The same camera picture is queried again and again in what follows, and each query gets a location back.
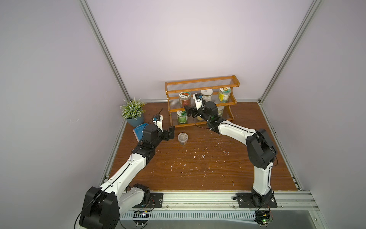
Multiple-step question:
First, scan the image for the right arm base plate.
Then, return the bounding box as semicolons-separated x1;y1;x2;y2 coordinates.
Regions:
232;192;278;209

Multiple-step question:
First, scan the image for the sunflower lid jar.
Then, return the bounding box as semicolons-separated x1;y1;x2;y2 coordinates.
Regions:
218;87;232;103

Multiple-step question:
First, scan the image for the right controller board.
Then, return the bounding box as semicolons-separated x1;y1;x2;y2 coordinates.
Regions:
254;210;273;226

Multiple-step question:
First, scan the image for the potted green plant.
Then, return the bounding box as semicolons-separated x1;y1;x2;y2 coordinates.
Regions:
120;98;146;127

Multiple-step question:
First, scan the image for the aluminium front rail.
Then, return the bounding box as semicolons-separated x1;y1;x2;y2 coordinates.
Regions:
120;191;321;224

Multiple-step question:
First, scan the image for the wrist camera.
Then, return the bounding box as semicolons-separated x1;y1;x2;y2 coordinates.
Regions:
152;114;163;132
193;93;203;108

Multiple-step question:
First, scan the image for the blue dustpan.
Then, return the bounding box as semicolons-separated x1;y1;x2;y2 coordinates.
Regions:
133;123;148;142

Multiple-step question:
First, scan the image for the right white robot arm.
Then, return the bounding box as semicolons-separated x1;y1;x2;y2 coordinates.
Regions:
185;102;278;209

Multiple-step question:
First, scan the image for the left controller board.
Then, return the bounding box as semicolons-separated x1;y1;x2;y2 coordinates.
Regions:
132;210;150;229

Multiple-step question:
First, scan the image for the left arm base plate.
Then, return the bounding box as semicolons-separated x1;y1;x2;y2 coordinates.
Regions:
133;192;164;209

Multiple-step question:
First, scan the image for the white lid jar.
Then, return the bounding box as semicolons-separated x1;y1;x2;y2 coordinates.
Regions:
201;89;213;102

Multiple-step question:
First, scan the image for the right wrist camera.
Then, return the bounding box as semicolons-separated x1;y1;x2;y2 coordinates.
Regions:
193;93;203;108

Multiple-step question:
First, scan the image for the green leaf lid jar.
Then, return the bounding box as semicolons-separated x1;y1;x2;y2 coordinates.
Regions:
177;111;188;124

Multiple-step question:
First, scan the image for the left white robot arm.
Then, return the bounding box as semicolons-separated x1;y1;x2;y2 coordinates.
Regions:
75;124;175;229

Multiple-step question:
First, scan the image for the controller board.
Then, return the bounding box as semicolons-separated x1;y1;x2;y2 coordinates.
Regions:
132;210;150;229
254;210;273;226

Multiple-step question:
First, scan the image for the green label white-lid jar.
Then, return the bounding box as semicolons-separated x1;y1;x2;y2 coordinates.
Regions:
217;106;225;116

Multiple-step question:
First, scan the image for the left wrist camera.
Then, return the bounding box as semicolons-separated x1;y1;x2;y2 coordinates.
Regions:
152;114;163;132

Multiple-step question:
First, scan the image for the small clear seed cup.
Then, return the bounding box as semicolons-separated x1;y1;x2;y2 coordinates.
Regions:
177;132;189;146

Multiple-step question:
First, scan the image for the strawberry lid jar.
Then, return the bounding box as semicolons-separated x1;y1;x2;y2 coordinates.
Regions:
179;92;192;108

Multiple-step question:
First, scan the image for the wooden three-tier shelf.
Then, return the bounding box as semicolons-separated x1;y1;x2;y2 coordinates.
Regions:
164;75;240;128

